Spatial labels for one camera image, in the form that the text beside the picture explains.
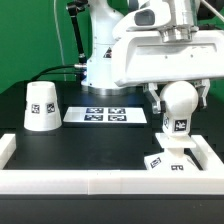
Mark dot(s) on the white lamp shade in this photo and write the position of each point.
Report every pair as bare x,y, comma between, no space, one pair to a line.
42,112

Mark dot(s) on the white marker tag sheet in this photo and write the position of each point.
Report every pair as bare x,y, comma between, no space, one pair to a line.
105,115

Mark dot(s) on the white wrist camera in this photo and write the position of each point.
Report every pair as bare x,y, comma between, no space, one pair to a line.
151,17

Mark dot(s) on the white lamp bulb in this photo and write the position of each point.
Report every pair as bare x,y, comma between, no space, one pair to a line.
181,100

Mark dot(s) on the white U-shaped fence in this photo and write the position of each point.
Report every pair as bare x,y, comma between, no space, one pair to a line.
209,180

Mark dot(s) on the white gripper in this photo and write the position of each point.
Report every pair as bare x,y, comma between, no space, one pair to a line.
142,57

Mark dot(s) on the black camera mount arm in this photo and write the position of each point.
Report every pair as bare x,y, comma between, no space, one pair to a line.
74,8

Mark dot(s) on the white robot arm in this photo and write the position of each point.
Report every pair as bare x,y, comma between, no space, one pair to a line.
108,27

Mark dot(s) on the white lamp base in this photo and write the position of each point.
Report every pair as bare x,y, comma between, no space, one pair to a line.
172,158

